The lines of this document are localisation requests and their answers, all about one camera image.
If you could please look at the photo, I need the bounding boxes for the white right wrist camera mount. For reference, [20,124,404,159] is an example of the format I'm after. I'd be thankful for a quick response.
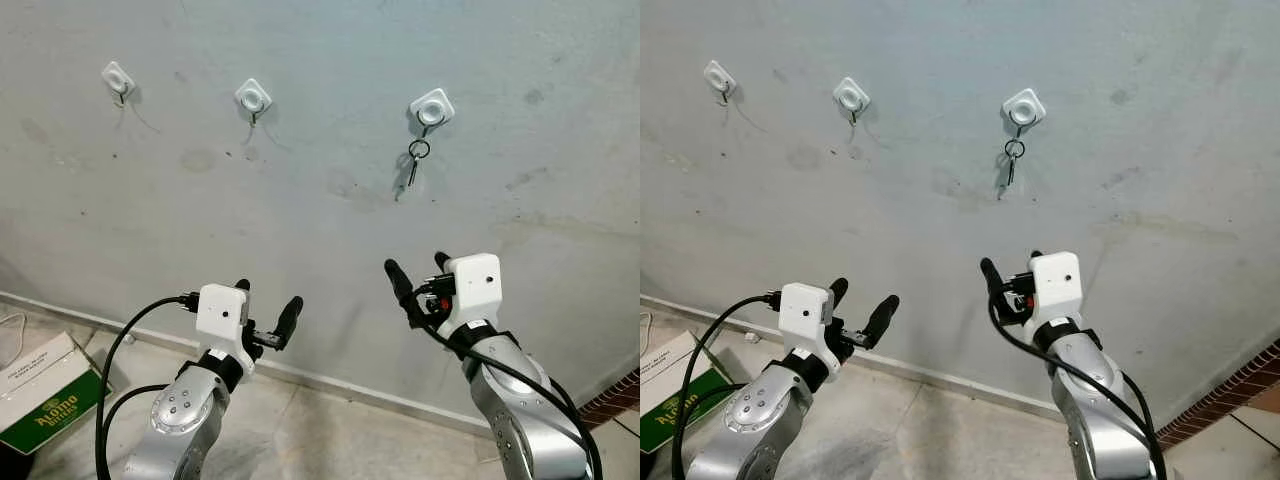
[1027,250,1084,336]
[440,253,501,336]

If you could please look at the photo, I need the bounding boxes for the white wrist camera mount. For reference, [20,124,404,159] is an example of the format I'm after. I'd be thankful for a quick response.
[778,282,839,371]
[195,284,256,376]
[440,253,501,336]
[1027,250,1084,336]

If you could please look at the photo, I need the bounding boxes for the silver key with ring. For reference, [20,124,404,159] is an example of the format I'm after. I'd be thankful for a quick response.
[405,138,432,191]
[1000,138,1027,191]

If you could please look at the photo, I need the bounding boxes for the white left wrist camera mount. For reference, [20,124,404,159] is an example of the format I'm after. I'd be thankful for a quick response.
[778,282,839,371]
[195,284,256,376]

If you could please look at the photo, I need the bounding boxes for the green and white cardboard box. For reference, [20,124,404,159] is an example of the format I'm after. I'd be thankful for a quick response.
[0,332,111,456]
[640,330,736,454]

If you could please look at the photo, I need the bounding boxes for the white adhesive wall hook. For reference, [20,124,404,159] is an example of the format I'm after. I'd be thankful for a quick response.
[833,78,871,126]
[235,79,273,126]
[1002,88,1047,136]
[101,61,136,106]
[703,60,738,106]
[409,88,456,136]

